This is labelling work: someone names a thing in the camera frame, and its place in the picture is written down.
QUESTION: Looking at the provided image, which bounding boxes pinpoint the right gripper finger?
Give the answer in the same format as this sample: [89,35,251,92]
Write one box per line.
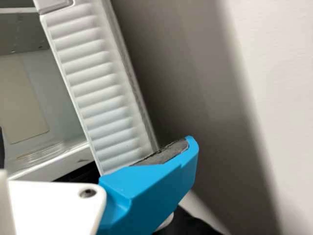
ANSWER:
[97,135,200,235]

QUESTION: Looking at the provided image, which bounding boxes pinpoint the incubator door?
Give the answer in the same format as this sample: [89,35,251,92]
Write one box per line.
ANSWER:
[33,0,160,177]

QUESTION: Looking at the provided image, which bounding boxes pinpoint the white incubator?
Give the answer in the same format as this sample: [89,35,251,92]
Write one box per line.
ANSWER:
[0,0,91,182]

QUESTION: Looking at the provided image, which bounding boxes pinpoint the petri dish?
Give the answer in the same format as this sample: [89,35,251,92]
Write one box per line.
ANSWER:
[13,141,89,163]

